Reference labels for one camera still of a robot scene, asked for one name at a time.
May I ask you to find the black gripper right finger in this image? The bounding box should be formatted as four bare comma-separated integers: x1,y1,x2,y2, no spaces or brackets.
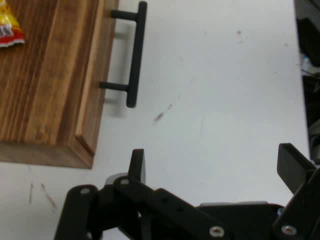
273,142,320,240

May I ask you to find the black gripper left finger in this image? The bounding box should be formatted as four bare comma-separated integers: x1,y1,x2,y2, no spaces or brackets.
53,148,233,240

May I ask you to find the wooden drawer with black handle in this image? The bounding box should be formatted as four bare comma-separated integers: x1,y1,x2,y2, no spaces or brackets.
74,0,148,170

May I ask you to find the black equipment beside table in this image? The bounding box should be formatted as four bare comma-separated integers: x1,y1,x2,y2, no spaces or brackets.
293,0,320,166

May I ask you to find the brown wooden cabinet box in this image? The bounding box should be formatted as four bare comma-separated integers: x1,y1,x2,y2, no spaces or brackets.
0,0,106,170

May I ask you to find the yellow red snack packet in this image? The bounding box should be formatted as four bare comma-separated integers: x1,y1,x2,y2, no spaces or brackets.
0,0,26,48

